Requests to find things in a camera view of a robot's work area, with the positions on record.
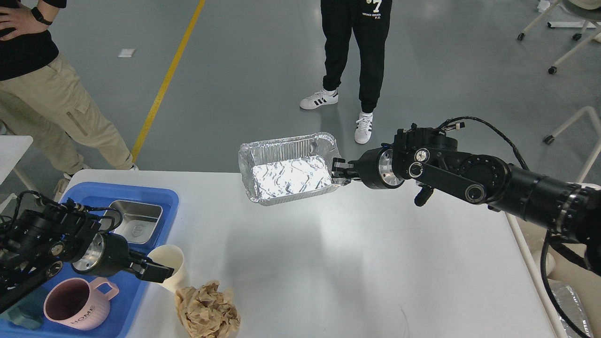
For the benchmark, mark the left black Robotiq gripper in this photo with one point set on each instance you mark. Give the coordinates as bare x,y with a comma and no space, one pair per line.
109,254

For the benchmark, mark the square metal tin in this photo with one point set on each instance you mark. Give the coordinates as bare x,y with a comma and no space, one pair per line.
139,220

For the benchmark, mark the white side table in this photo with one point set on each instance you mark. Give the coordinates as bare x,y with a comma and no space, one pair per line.
12,148

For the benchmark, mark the aluminium foil tray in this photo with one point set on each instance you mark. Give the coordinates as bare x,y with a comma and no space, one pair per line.
287,169

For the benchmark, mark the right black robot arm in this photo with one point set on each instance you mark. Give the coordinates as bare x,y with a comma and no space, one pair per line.
570,212

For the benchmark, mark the teal mug in tray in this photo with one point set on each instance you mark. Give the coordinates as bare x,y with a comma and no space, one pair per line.
29,311

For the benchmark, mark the cream paper cup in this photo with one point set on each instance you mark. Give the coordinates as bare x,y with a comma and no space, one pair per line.
172,256

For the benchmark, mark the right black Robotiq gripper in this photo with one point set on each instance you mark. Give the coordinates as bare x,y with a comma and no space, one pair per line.
374,168

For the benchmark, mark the foil tray inside bin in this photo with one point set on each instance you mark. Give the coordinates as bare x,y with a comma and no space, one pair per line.
570,303

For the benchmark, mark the pink HOME mug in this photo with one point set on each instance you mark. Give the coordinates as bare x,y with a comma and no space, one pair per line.
80,304

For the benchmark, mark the crumpled brown paper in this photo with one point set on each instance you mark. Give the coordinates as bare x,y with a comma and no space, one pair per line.
205,312

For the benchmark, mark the person in khaki trousers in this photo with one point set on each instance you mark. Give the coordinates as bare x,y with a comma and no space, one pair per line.
43,97

